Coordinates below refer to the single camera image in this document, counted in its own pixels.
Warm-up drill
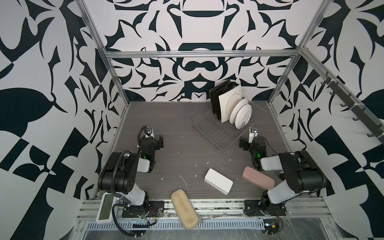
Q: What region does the white rectangular case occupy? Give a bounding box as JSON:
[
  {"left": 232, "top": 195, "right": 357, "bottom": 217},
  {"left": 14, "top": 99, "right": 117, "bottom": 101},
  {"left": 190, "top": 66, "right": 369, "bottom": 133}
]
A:
[{"left": 204, "top": 168, "right": 233, "bottom": 195}]

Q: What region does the white display box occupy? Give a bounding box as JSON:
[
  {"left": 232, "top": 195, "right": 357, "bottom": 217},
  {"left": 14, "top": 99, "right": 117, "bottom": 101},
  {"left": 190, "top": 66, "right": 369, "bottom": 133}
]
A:
[{"left": 96, "top": 193, "right": 119, "bottom": 224}]

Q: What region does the white round plate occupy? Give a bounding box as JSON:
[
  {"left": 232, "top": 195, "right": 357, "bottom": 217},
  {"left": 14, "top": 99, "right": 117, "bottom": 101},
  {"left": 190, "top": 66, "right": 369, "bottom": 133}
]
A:
[
  {"left": 229, "top": 99, "right": 249, "bottom": 124},
  {"left": 235, "top": 104, "right": 253, "bottom": 130}
]

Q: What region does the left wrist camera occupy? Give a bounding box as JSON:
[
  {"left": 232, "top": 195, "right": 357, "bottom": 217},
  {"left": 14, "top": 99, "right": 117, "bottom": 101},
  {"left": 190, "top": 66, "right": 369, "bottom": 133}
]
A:
[{"left": 145, "top": 127, "right": 154, "bottom": 138}]

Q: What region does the slotted cable duct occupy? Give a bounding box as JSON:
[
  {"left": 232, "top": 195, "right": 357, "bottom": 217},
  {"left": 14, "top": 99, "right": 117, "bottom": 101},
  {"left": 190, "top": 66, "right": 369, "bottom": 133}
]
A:
[{"left": 87, "top": 219, "right": 265, "bottom": 231}]

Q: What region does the white round plate front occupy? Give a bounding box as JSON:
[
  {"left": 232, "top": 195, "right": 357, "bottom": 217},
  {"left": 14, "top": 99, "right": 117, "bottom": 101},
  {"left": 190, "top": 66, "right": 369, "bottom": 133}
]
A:
[{"left": 235, "top": 104, "right": 253, "bottom": 130}]

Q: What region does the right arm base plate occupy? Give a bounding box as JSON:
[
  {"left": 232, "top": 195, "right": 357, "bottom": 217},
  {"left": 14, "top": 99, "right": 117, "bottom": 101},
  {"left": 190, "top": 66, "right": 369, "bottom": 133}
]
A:
[{"left": 244, "top": 199, "right": 287, "bottom": 217}]

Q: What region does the beige oblong case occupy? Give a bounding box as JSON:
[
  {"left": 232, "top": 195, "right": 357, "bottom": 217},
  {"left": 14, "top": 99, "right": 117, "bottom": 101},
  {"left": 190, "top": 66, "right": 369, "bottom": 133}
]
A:
[{"left": 171, "top": 189, "right": 199, "bottom": 230}]

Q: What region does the wire dish rack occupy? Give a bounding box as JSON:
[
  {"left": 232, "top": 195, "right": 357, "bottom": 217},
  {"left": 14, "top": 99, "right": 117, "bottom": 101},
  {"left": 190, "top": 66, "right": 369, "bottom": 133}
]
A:
[{"left": 188, "top": 102, "right": 267, "bottom": 152}]

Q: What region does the white square plate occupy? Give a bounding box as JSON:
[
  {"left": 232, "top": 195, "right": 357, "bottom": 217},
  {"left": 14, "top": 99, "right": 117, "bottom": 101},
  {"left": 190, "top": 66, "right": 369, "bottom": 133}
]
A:
[{"left": 219, "top": 85, "right": 243, "bottom": 123}]

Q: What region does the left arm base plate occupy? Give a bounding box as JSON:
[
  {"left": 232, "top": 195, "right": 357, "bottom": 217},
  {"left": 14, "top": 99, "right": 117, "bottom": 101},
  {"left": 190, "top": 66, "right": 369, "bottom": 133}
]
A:
[{"left": 122, "top": 201, "right": 165, "bottom": 218}]

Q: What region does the small circuit board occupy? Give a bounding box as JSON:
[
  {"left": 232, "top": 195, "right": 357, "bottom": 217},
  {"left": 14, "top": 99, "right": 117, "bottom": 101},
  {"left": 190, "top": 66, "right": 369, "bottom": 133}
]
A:
[{"left": 263, "top": 218, "right": 284, "bottom": 236}]

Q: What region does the white round plate back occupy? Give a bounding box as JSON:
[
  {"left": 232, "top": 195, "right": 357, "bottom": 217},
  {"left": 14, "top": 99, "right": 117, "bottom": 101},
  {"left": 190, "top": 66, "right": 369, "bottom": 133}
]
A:
[{"left": 229, "top": 99, "right": 249, "bottom": 124}]

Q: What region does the wall hook rail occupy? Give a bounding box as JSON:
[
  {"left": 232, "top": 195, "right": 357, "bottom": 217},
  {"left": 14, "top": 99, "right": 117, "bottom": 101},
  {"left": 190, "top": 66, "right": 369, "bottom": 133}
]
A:
[{"left": 322, "top": 71, "right": 384, "bottom": 145}]

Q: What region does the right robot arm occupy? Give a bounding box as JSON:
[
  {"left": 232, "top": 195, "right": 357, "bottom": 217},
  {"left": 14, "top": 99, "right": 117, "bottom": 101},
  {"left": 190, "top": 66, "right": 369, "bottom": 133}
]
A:
[{"left": 239, "top": 137, "right": 328, "bottom": 215}]

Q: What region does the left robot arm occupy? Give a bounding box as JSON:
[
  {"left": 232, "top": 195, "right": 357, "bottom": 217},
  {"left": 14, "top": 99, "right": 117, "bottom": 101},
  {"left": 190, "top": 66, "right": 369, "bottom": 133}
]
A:
[{"left": 98, "top": 136, "right": 164, "bottom": 210}]

